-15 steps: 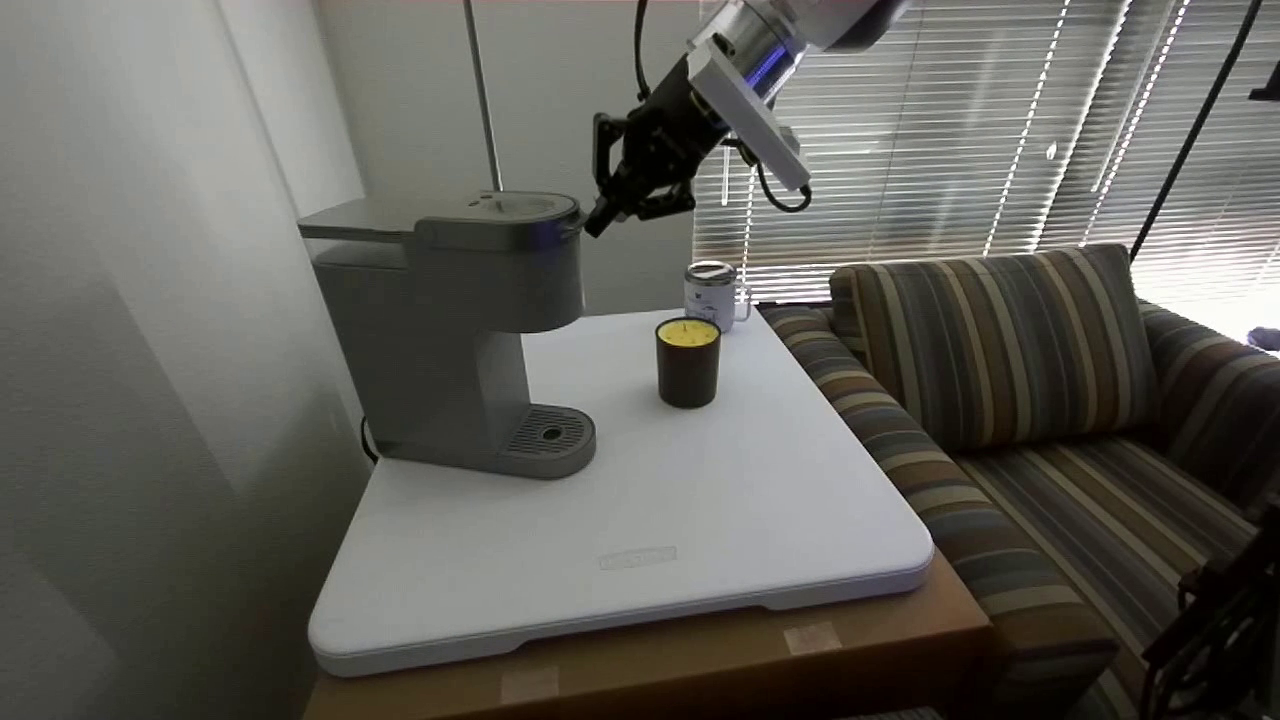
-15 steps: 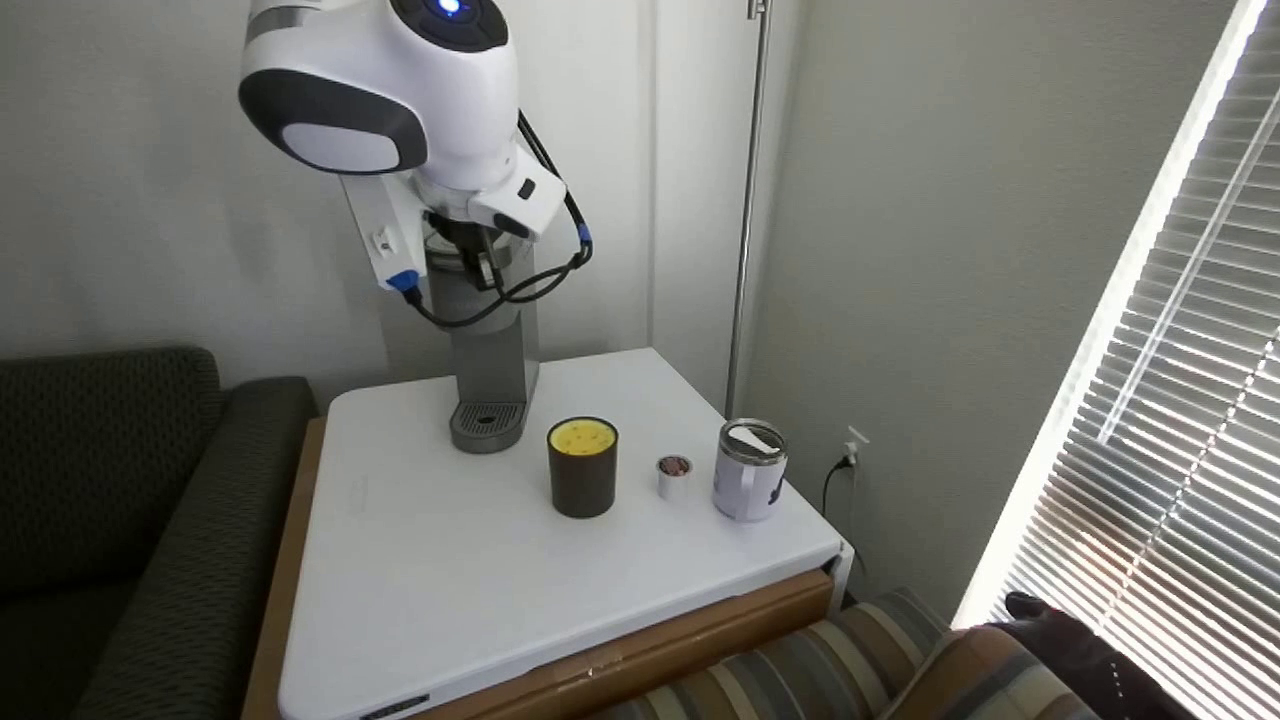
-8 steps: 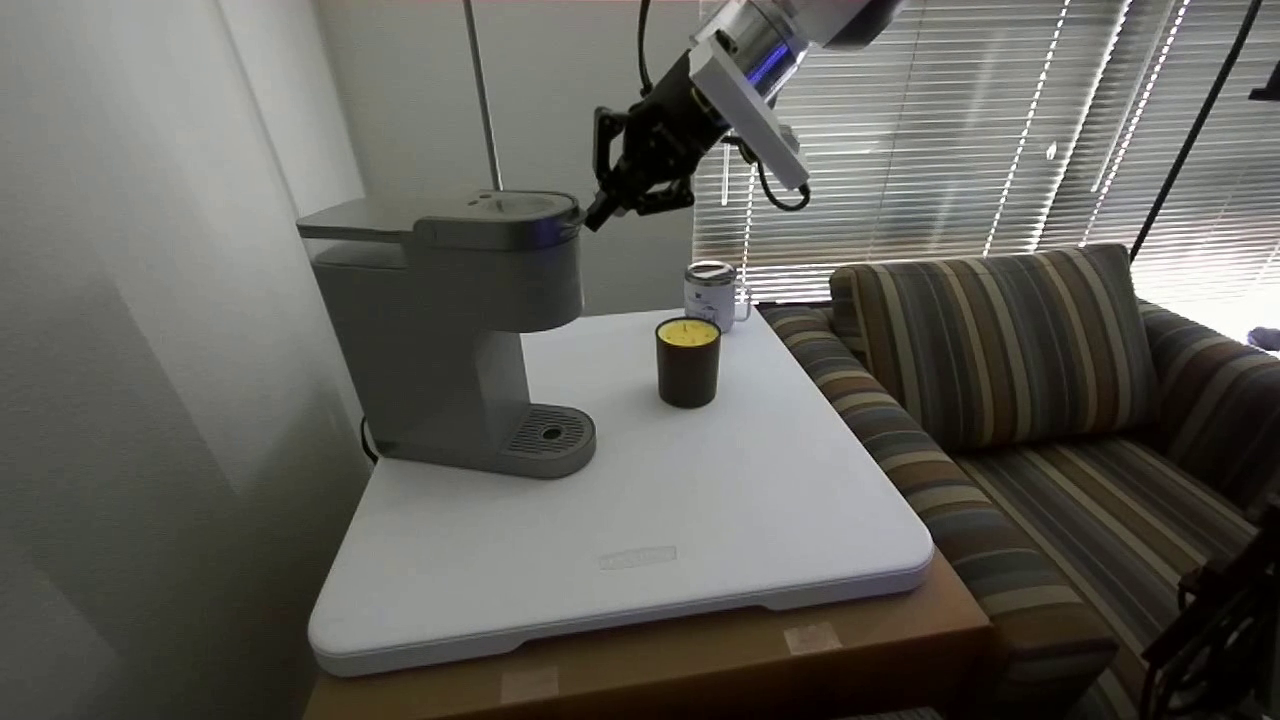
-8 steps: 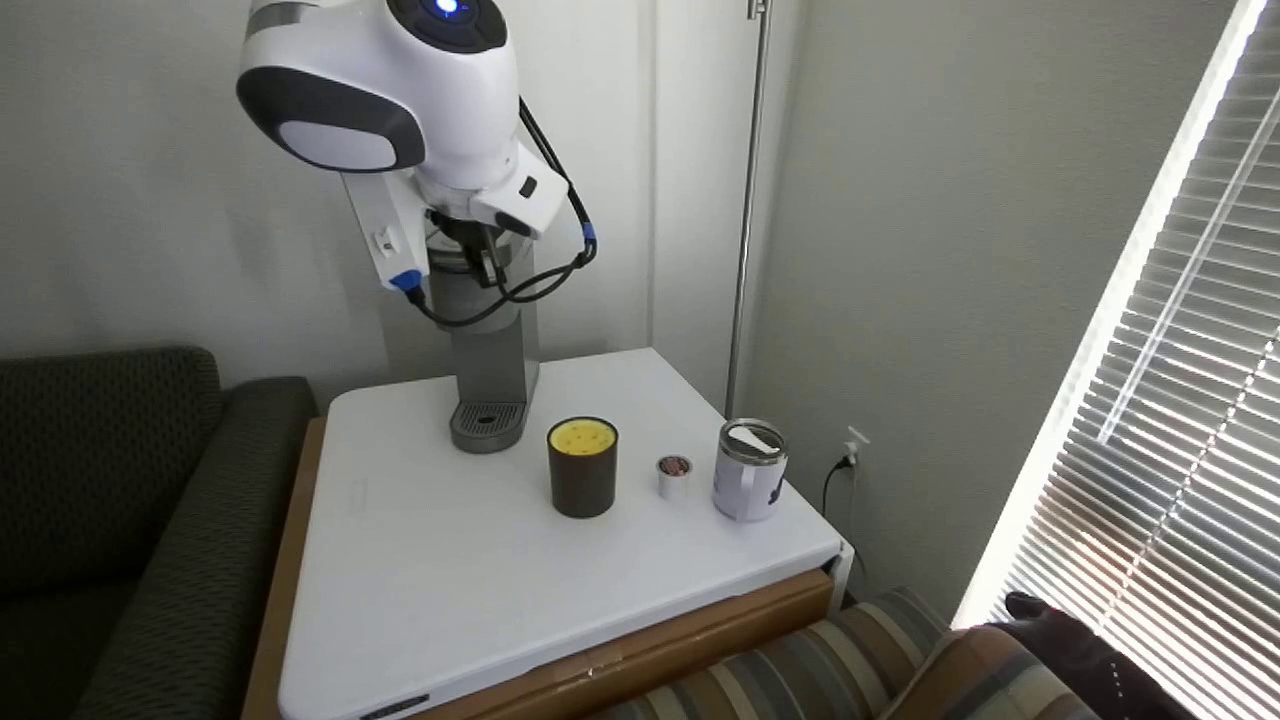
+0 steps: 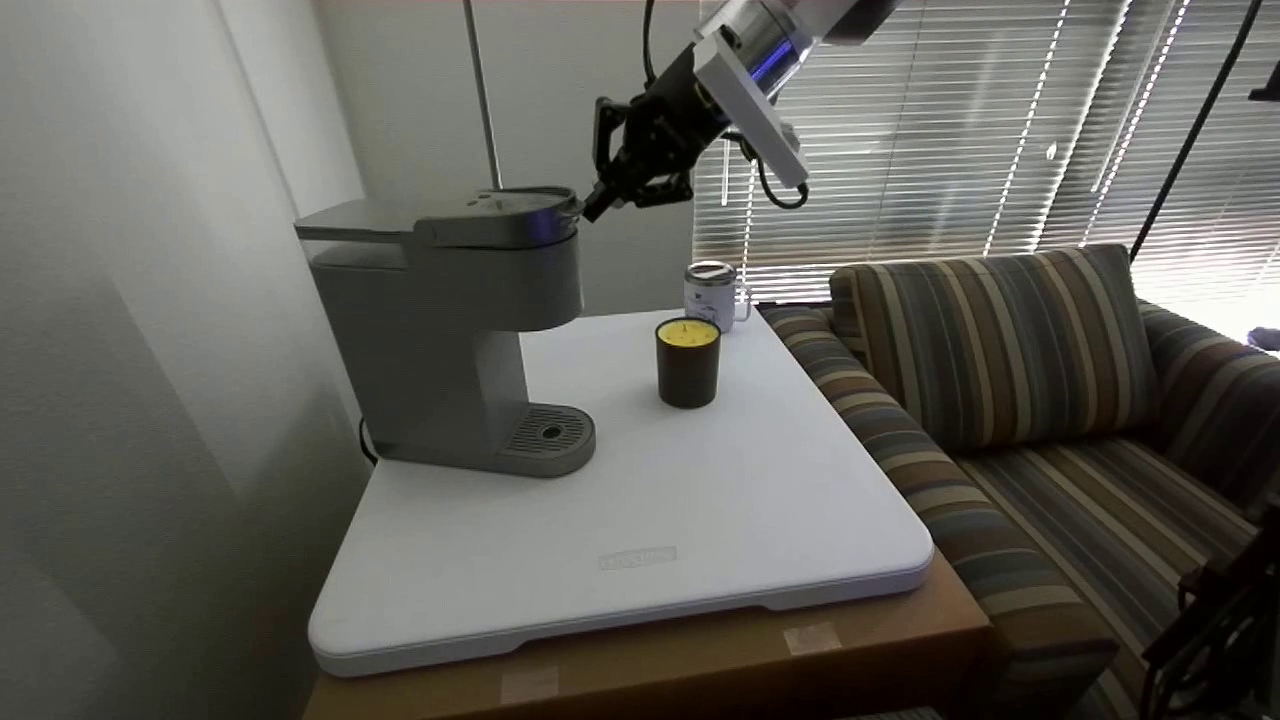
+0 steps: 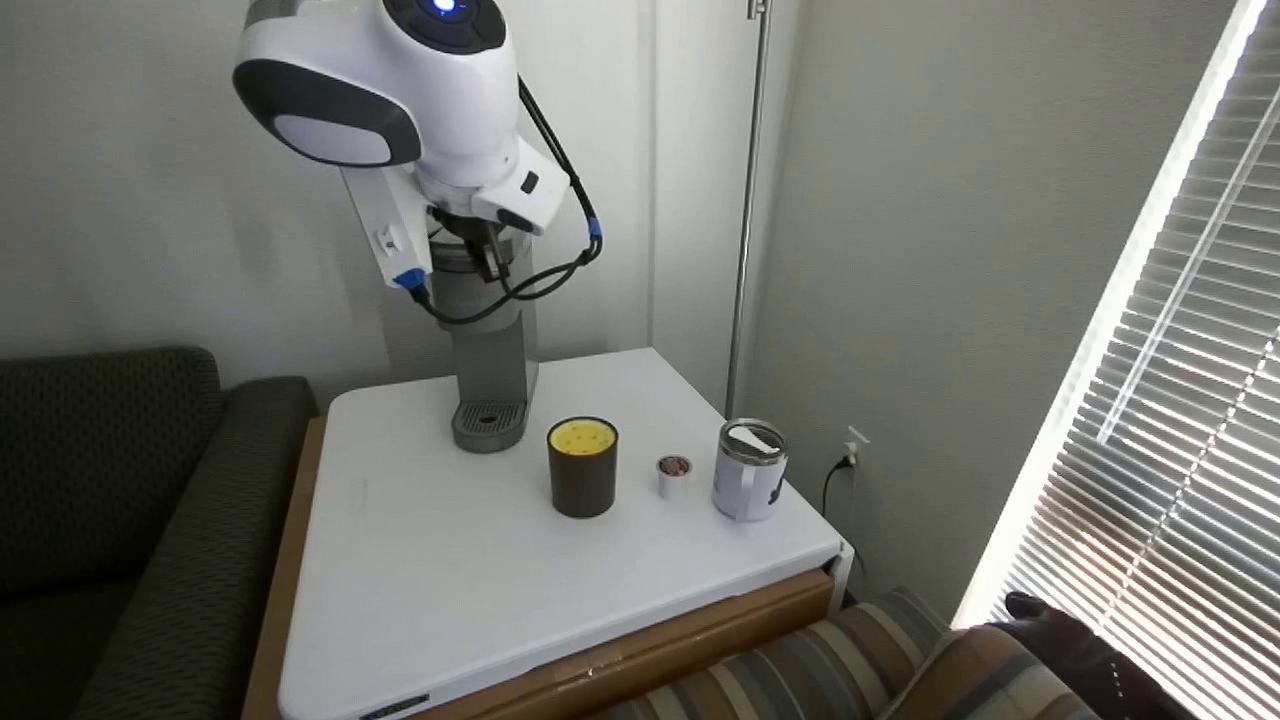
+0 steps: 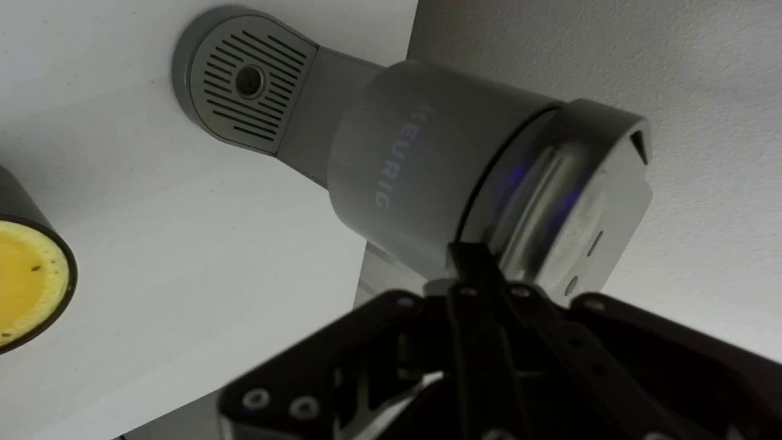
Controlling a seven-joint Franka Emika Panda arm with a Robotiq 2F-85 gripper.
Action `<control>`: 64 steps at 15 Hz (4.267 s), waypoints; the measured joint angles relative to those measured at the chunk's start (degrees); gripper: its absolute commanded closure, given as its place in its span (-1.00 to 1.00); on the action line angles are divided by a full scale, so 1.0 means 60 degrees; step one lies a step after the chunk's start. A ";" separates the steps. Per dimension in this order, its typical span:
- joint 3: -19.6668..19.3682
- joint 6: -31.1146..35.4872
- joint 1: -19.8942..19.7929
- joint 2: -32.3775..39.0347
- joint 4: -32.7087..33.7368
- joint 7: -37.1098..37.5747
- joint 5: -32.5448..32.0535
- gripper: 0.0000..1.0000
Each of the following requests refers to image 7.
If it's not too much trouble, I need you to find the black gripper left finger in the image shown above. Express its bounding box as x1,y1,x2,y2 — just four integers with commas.
216,240,484,440

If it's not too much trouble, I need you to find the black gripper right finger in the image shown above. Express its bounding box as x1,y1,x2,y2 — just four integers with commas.
474,240,782,440

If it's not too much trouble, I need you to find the gray Keurig coffee maker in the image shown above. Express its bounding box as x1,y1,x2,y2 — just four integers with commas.
169,2,659,300

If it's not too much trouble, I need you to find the black cup yellow inside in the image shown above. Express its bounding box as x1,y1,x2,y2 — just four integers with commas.
0,162,81,357

